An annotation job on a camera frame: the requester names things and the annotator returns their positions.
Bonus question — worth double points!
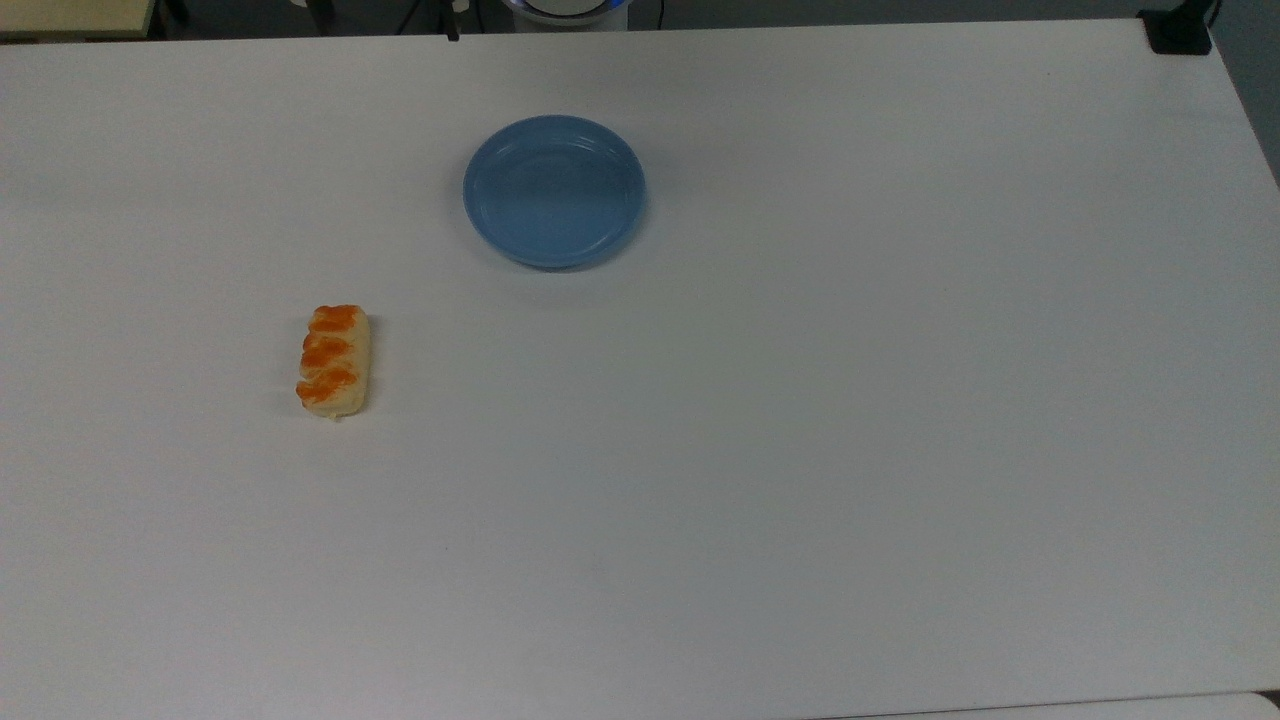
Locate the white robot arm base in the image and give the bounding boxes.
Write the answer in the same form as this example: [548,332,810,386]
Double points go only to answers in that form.
[500,0,631,28]

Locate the black table clamp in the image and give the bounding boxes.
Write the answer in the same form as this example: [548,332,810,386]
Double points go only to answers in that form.
[1138,0,1223,56]

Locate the beige wooden table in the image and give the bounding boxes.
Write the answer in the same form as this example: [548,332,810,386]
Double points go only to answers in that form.
[0,0,161,42]

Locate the blue round plate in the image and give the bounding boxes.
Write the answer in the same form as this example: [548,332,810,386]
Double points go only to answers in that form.
[462,115,648,271]

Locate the black tripod legs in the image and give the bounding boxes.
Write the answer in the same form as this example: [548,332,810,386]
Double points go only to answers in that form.
[395,0,471,43]

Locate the orange glazed bread roll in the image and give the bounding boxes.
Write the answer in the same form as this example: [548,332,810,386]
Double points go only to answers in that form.
[295,304,372,422]

